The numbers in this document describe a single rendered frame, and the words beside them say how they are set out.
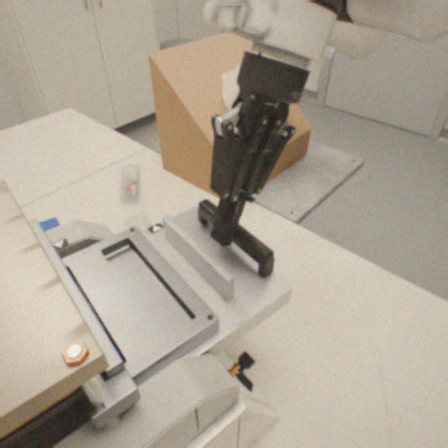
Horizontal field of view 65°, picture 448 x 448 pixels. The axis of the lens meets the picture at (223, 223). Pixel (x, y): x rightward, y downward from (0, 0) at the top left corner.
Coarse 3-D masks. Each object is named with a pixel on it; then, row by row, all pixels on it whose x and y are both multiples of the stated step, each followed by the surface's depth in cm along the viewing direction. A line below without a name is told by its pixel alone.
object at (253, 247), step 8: (208, 200) 53; (200, 208) 53; (208, 208) 52; (216, 208) 51; (200, 216) 54; (208, 216) 52; (240, 232) 48; (248, 232) 48; (232, 240) 49; (240, 240) 47; (248, 240) 46; (256, 240) 46; (240, 248) 48; (248, 248) 46; (256, 248) 45; (264, 248) 45; (256, 256) 46; (264, 256) 44; (272, 256) 45; (264, 264) 45; (272, 264) 46; (264, 272) 46
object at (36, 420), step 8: (72, 392) 29; (80, 392) 30; (64, 400) 29; (72, 400) 30; (48, 408) 28; (56, 408) 29; (64, 408) 29; (32, 416) 27; (40, 416) 28; (48, 416) 29; (24, 424) 28; (32, 424) 28; (40, 424) 28; (8, 432) 27; (16, 432) 27; (24, 432) 28; (0, 440) 27; (8, 440) 27; (16, 440) 28
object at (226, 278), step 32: (192, 224) 55; (192, 256) 47; (224, 256) 50; (192, 288) 45; (224, 288) 43; (256, 288) 45; (288, 288) 45; (224, 320) 42; (256, 320) 43; (192, 352) 39; (64, 416) 34
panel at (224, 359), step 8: (224, 352) 61; (224, 360) 53; (232, 368) 44; (232, 376) 44; (240, 384) 47; (240, 392) 42; (248, 392) 47; (256, 392) 53; (256, 400) 48; (264, 400) 53
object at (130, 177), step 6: (126, 168) 104; (132, 168) 104; (138, 168) 104; (126, 174) 102; (132, 174) 102; (138, 174) 102; (126, 180) 99; (132, 180) 99; (138, 180) 99; (126, 186) 97; (132, 186) 97; (138, 186) 97; (126, 192) 95; (132, 192) 95; (138, 192) 95; (120, 198) 93; (126, 198) 93; (132, 198) 93; (138, 198) 93
